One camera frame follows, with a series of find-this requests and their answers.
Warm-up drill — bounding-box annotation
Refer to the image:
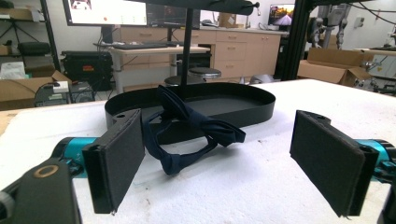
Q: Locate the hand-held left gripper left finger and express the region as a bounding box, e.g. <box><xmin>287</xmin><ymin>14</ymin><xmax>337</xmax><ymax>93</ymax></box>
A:
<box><xmin>81</xmin><ymin>108</ymin><xmax>147</xmax><ymax>216</ymax></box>

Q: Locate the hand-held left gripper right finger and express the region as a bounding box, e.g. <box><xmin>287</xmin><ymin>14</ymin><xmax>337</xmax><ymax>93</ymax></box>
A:
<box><xmin>289</xmin><ymin>109</ymin><xmax>380</xmax><ymax>218</ymax></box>

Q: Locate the navy blue bow tie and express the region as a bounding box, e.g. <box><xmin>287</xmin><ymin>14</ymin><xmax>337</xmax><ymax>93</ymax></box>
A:
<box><xmin>141</xmin><ymin>84</ymin><xmax>247</xmax><ymax>176</ymax></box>

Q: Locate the black two-tier tray stand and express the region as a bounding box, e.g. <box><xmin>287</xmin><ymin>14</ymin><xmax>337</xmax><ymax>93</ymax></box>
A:
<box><xmin>104</xmin><ymin>0</ymin><xmax>276</xmax><ymax>146</ymax></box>

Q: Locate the black round stool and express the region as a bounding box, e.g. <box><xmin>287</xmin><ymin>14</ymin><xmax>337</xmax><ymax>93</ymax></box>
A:
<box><xmin>188</xmin><ymin>66</ymin><xmax>222</xmax><ymax>80</ymax></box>
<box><xmin>163</xmin><ymin>75</ymin><xmax>206</xmax><ymax>88</ymax></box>

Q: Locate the white foam table cover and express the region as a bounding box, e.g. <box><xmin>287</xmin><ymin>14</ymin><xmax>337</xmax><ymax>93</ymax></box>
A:
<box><xmin>0</xmin><ymin>78</ymin><xmax>396</xmax><ymax>224</ymax></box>

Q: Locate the black equipment case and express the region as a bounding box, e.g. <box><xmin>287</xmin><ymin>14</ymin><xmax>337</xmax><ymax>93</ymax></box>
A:
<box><xmin>60</xmin><ymin>49</ymin><xmax>114</xmax><ymax>91</ymax></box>

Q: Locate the light wooden desk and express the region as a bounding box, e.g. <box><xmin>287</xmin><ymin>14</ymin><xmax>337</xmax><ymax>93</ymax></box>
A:
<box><xmin>108</xmin><ymin>45</ymin><xmax>211</xmax><ymax>93</ymax></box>

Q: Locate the open cardboard box with electronics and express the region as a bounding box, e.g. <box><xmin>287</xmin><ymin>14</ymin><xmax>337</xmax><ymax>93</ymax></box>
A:
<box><xmin>0</xmin><ymin>70</ymin><xmax>73</xmax><ymax>112</ymax></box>

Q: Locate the black keyboard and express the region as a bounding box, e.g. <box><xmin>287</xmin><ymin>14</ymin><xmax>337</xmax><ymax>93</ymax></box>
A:
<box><xmin>111</xmin><ymin>41</ymin><xmax>170</xmax><ymax>50</ymax></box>

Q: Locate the wooden cabinet with drawers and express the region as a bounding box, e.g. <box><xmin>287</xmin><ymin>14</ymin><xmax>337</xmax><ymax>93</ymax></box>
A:
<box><xmin>113</xmin><ymin>25</ymin><xmax>290</xmax><ymax>80</ymax></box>

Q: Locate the white computer monitor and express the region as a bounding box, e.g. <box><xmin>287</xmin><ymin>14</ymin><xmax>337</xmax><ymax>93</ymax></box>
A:
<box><xmin>62</xmin><ymin>0</ymin><xmax>149</xmax><ymax>27</ymax></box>

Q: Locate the small monitor with road picture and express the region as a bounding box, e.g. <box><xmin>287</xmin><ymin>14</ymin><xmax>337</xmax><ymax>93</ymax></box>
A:
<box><xmin>268</xmin><ymin>3</ymin><xmax>295</xmax><ymax>27</ymax></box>

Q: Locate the dark computer monitor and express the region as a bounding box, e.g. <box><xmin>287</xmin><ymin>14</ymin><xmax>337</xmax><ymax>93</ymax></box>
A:
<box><xmin>146</xmin><ymin>3</ymin><xmax>202</xmax><ymax>30</ymax></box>

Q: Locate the black metal shelf rack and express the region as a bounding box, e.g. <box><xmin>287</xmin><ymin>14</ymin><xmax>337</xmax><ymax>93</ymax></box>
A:
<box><xmin>0</xmin><ymin>0</ymin><xmax>62</xmax><ymax>73</ymax></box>

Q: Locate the small brown cardboard box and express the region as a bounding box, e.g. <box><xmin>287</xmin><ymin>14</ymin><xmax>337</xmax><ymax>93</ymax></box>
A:
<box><xmin>219</xmin><ymin>12</ymin><xmax>238</xmax><ymax>29</ymax></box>

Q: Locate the black metal frame post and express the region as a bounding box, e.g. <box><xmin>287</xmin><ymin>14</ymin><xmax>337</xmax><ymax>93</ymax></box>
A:
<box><xmin>281</xmin><ymin>0</ymin><xmax>316</xmax><ymax>82</ymax></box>

